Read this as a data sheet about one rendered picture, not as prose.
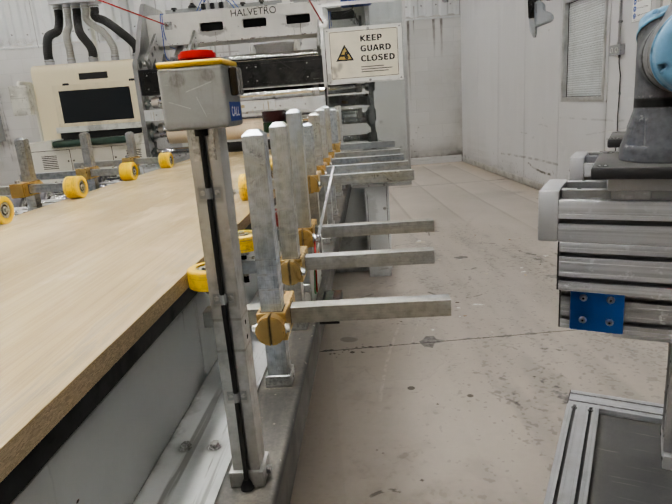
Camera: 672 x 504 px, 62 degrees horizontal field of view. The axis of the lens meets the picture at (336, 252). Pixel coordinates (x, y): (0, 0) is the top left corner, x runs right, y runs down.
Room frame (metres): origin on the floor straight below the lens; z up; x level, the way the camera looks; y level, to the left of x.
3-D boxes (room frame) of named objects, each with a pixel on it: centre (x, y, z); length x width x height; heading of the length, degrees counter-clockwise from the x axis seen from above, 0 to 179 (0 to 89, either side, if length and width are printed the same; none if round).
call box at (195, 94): (0.64, 0.13, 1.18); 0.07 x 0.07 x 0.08; 86
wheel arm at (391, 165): (1.94, -0.02, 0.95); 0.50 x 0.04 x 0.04; 86
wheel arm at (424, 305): (0.94, 0.03, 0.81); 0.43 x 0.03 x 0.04; 86
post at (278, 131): (1.15, 0.10, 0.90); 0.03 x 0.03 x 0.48; 86
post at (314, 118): (1.90, 0.04, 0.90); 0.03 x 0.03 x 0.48; 86
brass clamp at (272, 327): (0.93, 0.11, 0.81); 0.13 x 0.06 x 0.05; 176
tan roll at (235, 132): (3.79, 0.44, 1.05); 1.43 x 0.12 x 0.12; 86
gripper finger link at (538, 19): (1.65, -0.61, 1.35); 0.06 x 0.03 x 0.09; 61
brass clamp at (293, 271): (1.18, 0.09, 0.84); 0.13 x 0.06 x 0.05; 176
